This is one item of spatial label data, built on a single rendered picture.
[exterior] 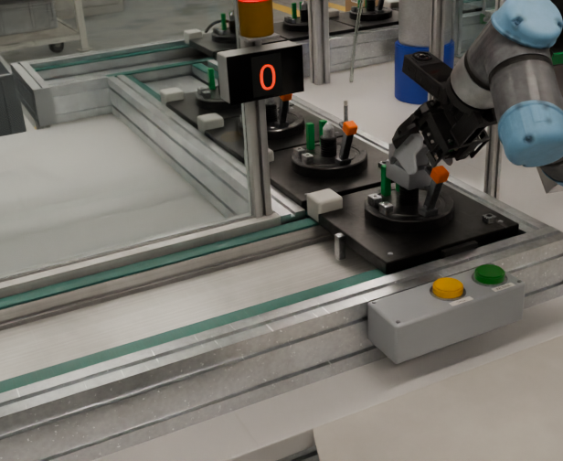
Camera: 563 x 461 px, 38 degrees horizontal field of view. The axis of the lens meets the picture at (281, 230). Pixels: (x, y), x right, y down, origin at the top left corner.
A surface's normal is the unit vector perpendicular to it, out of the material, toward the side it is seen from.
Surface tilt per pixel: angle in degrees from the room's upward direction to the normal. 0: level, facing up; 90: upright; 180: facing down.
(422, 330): 90
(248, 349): 90
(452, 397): 0
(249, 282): 0
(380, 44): 90
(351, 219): 0
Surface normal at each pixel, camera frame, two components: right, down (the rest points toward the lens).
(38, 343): -0.05, -0.90
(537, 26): 0.26, -0.43
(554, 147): 0.07, 0.91
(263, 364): 0.44, 0.37
